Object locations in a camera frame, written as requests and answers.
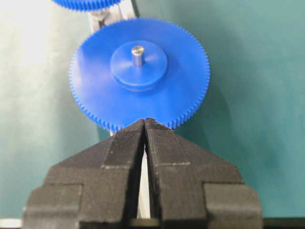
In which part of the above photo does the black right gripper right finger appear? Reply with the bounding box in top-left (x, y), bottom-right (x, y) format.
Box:
top-left (145, 118), bottom-right (263, 229)

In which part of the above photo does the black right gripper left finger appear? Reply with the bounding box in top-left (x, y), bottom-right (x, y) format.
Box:
top-left (23, 119), bottom-right (145, 229)

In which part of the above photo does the small blue gear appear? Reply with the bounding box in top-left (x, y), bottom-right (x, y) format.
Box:
top-left (69, 18), bottom-right (210, 131)

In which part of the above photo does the large blue gear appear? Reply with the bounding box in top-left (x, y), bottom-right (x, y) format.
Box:
top-left (53, 0), bottom-right (121, 11)

